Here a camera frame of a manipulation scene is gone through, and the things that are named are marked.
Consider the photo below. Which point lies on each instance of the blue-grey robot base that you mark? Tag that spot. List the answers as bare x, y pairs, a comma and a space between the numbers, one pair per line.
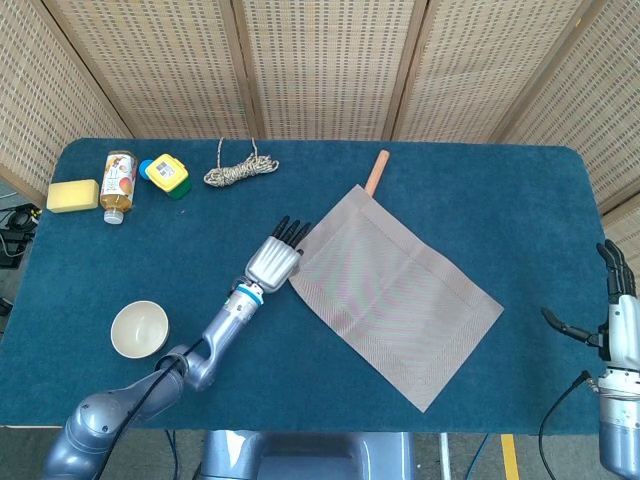
310, 457

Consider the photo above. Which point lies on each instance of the white ceramic bowl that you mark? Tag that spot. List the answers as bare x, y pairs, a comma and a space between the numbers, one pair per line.
140, 330

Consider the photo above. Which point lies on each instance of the yellow sponge block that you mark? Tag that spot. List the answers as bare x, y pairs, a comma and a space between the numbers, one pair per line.
72, 196

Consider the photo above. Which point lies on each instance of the blue velvet table cloth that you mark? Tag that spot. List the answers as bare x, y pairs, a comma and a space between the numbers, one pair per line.
500, 210

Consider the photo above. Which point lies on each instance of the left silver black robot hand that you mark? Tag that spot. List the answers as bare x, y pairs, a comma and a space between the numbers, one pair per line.
272, 262

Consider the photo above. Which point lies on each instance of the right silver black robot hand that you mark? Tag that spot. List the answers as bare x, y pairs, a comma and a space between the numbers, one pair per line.
625, 330

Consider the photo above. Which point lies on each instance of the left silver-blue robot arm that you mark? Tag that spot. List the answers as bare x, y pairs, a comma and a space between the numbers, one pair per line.
220, 335

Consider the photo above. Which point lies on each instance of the brown woven placemat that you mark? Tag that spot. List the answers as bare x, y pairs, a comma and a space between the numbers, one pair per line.
395, 300

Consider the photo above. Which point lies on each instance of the yellow floor tape strip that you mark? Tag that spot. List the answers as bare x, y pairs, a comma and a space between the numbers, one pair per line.
509, 457

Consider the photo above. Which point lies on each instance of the woven bamboo screen panel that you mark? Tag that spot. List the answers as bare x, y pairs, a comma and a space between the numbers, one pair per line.
480, 65
160, 65
630, 230
325, 65
600, 100
45, 110

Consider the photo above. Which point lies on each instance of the green container with yellow lid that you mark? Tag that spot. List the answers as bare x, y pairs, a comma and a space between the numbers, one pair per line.
167, 172

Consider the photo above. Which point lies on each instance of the juice bottle with fruit label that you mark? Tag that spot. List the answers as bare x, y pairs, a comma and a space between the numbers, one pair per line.
119, 185

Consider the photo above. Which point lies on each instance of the wooden rolling pin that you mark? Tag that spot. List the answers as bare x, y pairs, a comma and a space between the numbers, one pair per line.
377, 170

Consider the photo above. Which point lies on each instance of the metal table leg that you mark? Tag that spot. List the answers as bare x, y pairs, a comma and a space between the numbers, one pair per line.
444, 457

